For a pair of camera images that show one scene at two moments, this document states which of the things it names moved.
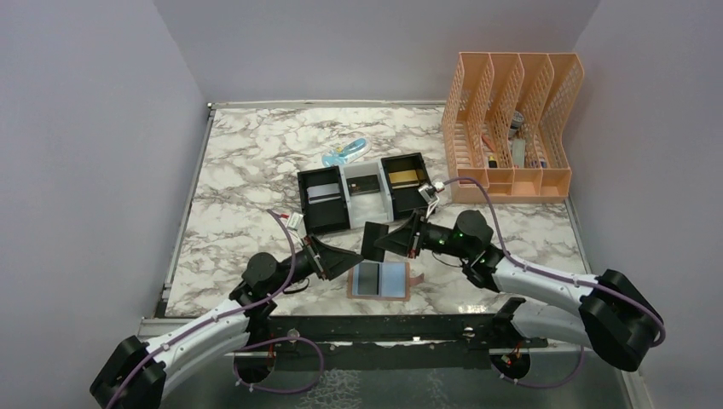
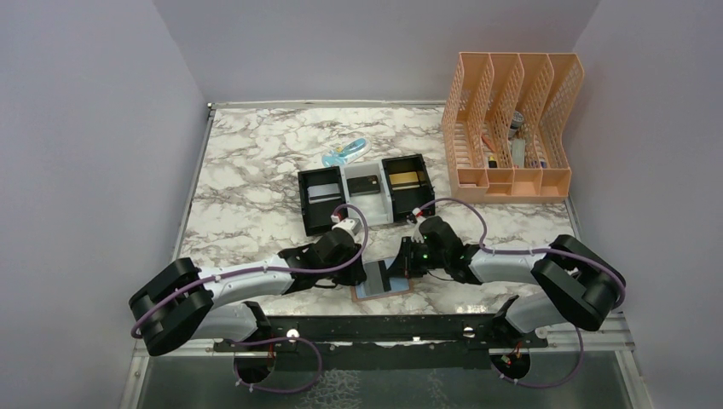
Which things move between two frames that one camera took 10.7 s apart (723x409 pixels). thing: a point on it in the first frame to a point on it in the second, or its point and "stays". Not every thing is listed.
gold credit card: x=403 y=176 stays
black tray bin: x=323 y=199 stays
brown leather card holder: x=394 y=282 stays
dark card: x=368 y=279 to x=384 y=276
